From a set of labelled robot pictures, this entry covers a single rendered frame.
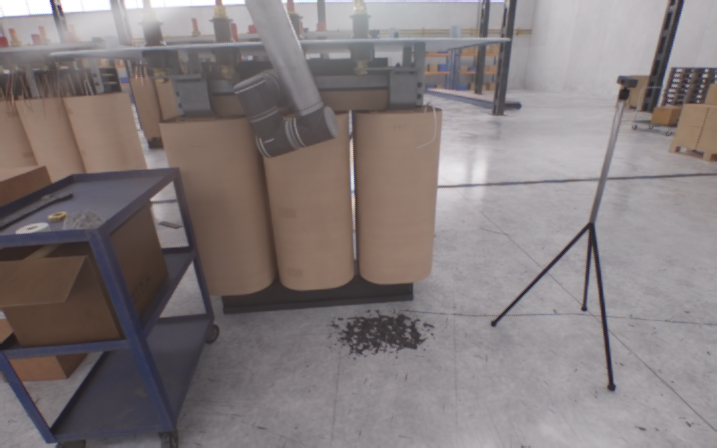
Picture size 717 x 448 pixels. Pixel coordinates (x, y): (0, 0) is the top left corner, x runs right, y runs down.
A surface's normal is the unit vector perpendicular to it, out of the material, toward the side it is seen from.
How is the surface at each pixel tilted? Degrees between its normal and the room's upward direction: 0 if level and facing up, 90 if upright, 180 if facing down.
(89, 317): 90
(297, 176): 90
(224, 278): 90
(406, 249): 90
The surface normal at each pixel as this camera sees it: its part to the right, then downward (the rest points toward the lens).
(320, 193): 0.09, 0.40
